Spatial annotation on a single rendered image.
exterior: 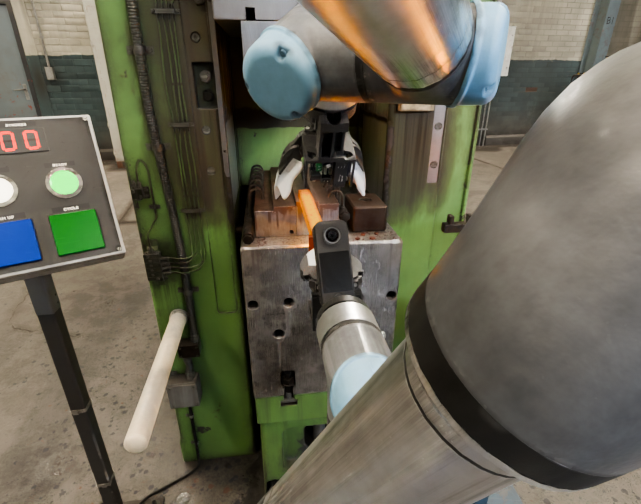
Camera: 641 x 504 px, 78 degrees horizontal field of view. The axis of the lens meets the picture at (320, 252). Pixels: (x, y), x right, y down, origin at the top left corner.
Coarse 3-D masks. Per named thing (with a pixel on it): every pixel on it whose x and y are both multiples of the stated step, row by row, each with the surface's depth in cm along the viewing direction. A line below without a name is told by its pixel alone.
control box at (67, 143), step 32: (0, 128) 70; (32, 128) 72; (64, 128) 74; (0, 160) 69; (32, 160) 71; (64, 160) 74; (96, 160) 76; (32, 192) 71; (96, 192) 75; (64, 256) 71; (96, 256) 74
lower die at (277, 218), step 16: (272, 176) 118; (256, 192) 106; (272, 192) 103; (320, 192) 102; (256, 208) 94; (272, 208) 94; (288, 208) 93; (320, 208) 94; (336, 208) 94; (256, 224) 93; (272, 224) 94; (288, 224) 94; (304, 224) 95
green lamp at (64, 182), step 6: (54, 174) 72; (60, 174) 73; (66, 174) 73; (72, 174) 74; (54, 180) 72; (60, 180) 72; (66, 180) 73; (72, 180) 73; (54, 186) 72; (60, 186) 72; (66, 186) 73; (72, 186) 73; (60, 192) 72; (66, 192) 73
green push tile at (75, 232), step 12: (60, 216) 71; (72, 216) 72; (84, 216) 73; (96, 216) 74; (60, 228) 71; (72, 228) 72; (84, 228) 73; (96, 228) 74; (60, 240) 71; (72, 240) 72; (84, 240) 73; (96, 240) 73; (60, 252) 70; (72, 252) 71
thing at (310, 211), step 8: (304, 192) 96; (304, 200) 90; (312, 200) 90; (304, 208) 85; (312, 208) 85; (304, 216) 85; (312, 216) 80; (320, 216) 80; (312, 224) 76; (312, 240) 68; (312, 248) 69
